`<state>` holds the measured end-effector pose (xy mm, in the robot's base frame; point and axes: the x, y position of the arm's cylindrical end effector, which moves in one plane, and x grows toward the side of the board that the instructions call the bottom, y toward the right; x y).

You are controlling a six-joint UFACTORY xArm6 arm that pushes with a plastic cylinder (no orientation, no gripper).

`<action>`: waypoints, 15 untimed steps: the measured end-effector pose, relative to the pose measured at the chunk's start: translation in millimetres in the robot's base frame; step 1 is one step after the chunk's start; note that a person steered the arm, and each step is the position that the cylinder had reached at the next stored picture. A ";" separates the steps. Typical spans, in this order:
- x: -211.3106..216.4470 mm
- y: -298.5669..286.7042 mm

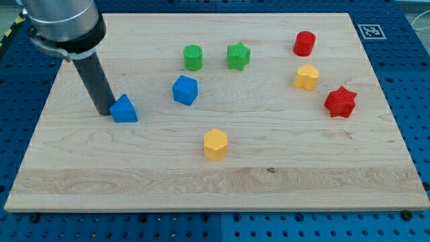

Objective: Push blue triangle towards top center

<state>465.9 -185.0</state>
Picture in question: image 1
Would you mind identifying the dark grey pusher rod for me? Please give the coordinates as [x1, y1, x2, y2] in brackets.
[73, 52, 116, 116]

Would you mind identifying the blue triangle block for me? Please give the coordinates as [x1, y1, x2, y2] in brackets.
[110, 94, 138, 123]

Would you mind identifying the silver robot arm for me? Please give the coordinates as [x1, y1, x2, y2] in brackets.
[17, 0, 116, 116]

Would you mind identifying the blue cube block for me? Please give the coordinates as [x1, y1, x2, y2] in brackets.
[172, 75, 198, 106]

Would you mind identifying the green cylinder block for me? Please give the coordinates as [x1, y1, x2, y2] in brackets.
[183, 44, 203, 71]

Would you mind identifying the yellow hexagon block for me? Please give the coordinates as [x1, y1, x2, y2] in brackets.
[204, 128, 228, 161]

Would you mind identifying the green star block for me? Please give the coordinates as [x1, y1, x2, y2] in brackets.
[226, 42, 251, 71]

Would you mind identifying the wooden board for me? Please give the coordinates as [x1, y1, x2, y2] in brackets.
[5, 13, 429, 212]

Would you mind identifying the red cylinder block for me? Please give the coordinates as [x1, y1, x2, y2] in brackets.
[293, 31, 316, 56]

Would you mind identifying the yellow heart block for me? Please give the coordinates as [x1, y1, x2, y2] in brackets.
[293, 64, 320, 91]

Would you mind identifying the red star block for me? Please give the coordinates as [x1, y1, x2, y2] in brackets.
[324, 86, 357, 118]

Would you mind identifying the white fiducial marker tag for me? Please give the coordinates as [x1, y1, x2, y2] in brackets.
[357, 24, 386, 40]

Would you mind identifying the white cable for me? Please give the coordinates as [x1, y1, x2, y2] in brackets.
[410, 9, 430, 34]

